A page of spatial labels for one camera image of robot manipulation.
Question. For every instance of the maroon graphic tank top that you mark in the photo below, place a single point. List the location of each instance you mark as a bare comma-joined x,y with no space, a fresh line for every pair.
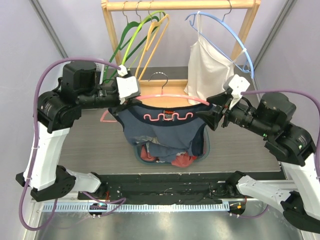
181,160

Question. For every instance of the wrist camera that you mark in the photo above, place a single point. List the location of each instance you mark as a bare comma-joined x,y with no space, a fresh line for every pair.
128,86
237,84

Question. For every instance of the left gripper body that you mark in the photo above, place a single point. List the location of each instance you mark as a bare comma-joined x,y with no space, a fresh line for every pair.
104,97

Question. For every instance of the white plastic basket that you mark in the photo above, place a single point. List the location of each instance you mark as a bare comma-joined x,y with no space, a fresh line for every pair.
100,72

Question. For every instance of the green plastic hanger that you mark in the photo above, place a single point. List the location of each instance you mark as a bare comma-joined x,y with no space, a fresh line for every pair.
118,47

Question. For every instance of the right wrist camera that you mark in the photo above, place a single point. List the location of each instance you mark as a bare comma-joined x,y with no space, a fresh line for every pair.
237,84

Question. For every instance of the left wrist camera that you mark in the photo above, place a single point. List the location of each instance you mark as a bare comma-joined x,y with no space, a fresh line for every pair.
128,86

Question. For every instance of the grey tank top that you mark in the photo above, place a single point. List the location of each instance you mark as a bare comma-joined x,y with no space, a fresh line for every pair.
146,141

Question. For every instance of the navy tank top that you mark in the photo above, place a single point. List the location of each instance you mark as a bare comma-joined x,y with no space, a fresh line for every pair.
178,129

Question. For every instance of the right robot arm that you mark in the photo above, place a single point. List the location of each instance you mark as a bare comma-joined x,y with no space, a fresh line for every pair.
290,144

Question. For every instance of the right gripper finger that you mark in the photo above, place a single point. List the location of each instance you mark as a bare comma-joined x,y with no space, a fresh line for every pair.
219,99
211,117

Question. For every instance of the pink hanger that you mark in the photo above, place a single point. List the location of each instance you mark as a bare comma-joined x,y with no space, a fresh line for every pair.
161,92

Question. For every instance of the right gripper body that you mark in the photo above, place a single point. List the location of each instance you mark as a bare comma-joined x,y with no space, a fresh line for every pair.
221,113

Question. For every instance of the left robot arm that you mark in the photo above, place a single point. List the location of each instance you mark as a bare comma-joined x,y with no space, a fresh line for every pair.
54,113

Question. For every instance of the white tank top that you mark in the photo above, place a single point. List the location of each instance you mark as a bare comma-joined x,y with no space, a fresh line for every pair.
208,69

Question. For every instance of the teal plastic tub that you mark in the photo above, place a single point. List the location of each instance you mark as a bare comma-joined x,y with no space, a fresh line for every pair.
206,150

